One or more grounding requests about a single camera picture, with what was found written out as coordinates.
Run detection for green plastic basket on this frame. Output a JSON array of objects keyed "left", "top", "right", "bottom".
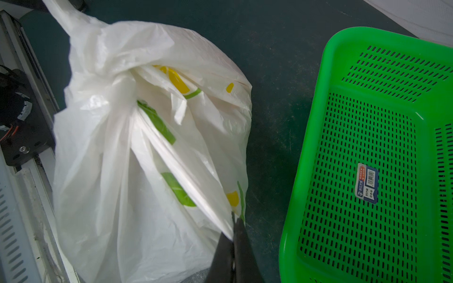
[{"left": 279, "top": 27, "right": 453, "bottom": 283}]

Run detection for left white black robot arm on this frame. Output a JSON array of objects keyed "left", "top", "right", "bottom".
[{"left": 1, "top": 65, "right": 55, "bottom": 167}]

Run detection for white plastic bag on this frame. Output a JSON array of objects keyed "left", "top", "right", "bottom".
[{"left": 46, "top": 1, "right": 252, "bottom": 283}]

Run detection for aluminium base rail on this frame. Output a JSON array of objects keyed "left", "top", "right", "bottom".
[{"left": 1, "top": 10, "right": 80, "bottom": 283}]

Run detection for dark green table mat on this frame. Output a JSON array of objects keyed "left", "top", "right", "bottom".
[{"left": 86, "top": 1, "right": 407, "bottom": 283}]

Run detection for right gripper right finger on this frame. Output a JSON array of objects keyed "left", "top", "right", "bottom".
[{"left": 233, "top": 218, "right": 264, "bottom": 283}]

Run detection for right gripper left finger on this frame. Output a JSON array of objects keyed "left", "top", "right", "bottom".
[{"left": 205, "top": 233, "right": 234, "bottom": 283}]

